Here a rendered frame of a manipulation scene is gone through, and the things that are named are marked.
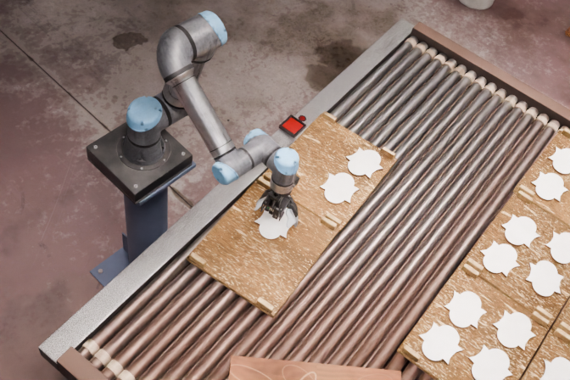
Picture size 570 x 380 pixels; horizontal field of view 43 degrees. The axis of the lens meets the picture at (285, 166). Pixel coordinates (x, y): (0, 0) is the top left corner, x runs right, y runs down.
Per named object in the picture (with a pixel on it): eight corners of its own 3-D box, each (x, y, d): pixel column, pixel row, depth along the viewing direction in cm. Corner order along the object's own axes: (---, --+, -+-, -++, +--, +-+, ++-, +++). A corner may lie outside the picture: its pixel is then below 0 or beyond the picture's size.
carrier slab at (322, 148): (259, 180, 265) (259, 177, 263) (321, 115, 287) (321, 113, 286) (339, 232, 256) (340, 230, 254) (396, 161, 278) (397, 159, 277)
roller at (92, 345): (75, 354, 222) (74, 349, 218) (408, 41, 327) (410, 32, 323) (87, 365, 221) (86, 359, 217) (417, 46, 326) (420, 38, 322)
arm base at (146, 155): (114, 143, 263) (113, 126, 255) (149, 126, 270) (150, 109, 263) (137, 172, 258) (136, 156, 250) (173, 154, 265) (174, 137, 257)
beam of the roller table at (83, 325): (40, 354, 223) (37, 346, 218) (398, 27, 335) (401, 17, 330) (59, 372, 220) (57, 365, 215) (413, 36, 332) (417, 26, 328)
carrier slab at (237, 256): (186, 259, 241) (186, 257, 240) (256, 181, 264) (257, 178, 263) (273, 318, 233) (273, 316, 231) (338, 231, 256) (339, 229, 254)
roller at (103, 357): (87, 366, 221) (86, 359, 217) (417, 47, 326) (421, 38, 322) (99, 376, 219) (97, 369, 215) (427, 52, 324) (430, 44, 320)
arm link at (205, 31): (145, 108, 260) (172, 18, 213) (178, 90, 268) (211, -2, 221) (165, 134, 258) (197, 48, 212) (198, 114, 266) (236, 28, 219)
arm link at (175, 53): (148, 36, 206) (233, 185, 214) (178, 21, 212) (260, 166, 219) (134, 47, 216) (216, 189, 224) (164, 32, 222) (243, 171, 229)
